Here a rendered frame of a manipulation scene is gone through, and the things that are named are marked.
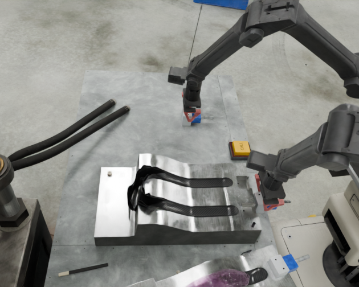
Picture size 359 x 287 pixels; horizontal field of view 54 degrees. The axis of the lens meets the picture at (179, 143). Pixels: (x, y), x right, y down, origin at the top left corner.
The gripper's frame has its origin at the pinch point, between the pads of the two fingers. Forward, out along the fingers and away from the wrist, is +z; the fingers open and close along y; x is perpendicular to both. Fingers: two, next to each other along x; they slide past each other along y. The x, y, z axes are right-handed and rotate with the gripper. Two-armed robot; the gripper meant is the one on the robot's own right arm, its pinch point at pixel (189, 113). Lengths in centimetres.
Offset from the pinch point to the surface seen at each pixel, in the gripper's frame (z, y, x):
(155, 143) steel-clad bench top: 4.5, 12.8, -13.9
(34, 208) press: 6, 41, -54
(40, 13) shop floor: 88, -230, -117
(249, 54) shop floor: 86, -173, 82
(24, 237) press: 6, 51, -55
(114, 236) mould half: -2, 55, -27
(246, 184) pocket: -2.5, 36.8, 16.4
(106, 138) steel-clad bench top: 4.7, 10.1, -32.7
